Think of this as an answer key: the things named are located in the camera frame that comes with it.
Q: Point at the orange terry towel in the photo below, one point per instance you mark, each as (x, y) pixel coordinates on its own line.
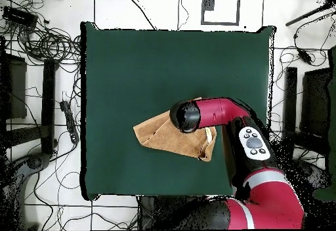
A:
(170, 139)

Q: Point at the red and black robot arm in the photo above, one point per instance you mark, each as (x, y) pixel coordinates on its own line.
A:
(215, 113)

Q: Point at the black flat panel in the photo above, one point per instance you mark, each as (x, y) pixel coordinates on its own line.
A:
(17, 89)
(315, 102)

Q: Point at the flat black device box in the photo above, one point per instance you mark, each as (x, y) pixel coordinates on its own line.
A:
(19, 17)

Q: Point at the dark green table cloth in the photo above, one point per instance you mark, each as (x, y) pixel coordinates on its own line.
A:
(157, 63)

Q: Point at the black power strip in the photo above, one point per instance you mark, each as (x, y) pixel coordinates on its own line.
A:
(70, 123)

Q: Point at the black stand bar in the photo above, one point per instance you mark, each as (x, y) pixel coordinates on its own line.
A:
(290, 97)
(48, 105)

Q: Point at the dark grey stand leg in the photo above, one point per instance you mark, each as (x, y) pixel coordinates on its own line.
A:
(34, 162)

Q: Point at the black power adapter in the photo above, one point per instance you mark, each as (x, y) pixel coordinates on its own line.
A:
(305, 56)

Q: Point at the black rod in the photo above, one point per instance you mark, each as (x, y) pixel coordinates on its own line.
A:
(307, 14)

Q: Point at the grey rectangular frame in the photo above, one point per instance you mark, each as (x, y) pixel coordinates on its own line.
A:
(238, 8)

